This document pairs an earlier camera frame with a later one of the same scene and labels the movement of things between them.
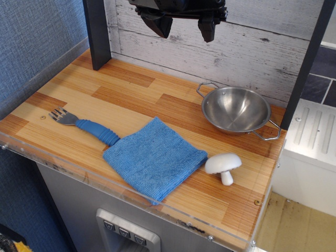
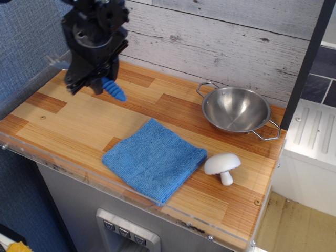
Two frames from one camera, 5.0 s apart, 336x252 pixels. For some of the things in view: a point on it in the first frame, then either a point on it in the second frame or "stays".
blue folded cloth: x=155 y=159 stays
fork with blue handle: x=66 y=118 -> x=113 y=89
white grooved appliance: x=305 y=169 stays
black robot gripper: x=159 y=14 -> x=95 y=37
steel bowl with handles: x=240 y=110 stays
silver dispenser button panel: x=119 y=234 stays
